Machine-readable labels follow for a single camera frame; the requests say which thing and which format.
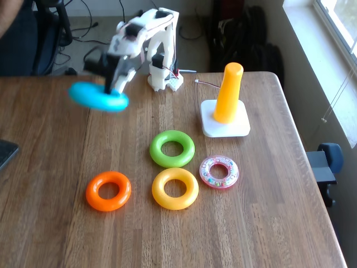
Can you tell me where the blue plastic ring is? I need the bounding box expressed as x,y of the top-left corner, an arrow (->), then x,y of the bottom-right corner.
68,81 -> 129,113

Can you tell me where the black office chair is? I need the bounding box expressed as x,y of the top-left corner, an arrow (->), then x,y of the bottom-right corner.
29,0 -> 74,76

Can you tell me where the yellow cone white base stacker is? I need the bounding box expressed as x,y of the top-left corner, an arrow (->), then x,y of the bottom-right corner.
200,62 -> 251,138

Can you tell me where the person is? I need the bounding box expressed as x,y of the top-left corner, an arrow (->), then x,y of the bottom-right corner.
0,0 -> 37,76

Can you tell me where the black backpack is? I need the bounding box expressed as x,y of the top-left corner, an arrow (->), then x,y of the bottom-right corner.
209,5 -> 284,83

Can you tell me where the dark flat device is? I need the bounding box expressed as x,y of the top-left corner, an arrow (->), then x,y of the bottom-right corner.
0,139 -> 20,171

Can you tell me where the black camera box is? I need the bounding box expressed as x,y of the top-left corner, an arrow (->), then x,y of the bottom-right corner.
83,54 -> 109,76

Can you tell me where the black camera cable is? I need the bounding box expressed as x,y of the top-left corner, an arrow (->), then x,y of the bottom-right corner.
83,46 -> 111,64

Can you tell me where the long black floor cable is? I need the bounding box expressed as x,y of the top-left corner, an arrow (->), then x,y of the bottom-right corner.
71,0 -> 126,45

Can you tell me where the looped black floor cable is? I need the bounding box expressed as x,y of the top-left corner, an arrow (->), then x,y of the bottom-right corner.
178,23 -> 204,40

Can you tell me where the green plastic ring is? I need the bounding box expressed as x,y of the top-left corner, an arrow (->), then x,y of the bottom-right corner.
149,130 -> 196,169

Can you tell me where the red white connector wire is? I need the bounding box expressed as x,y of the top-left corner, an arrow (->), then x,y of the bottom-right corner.
194,79 -> 223,90

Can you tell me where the orange plastic ring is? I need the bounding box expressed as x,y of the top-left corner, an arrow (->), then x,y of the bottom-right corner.
85,171 -> 132,212

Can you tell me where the yellow plastic ring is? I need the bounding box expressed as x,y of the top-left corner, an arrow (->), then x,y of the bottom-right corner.
151,167 -> 200,210

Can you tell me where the clear red rattle ring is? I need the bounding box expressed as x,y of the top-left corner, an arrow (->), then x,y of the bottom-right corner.
199,155 -> 240,190

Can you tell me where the white window frame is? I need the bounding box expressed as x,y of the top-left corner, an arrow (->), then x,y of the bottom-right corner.
283,0 -> 357,147

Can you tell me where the white blind cord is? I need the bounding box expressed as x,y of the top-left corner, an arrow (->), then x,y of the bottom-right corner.
320,61 -> 357,123

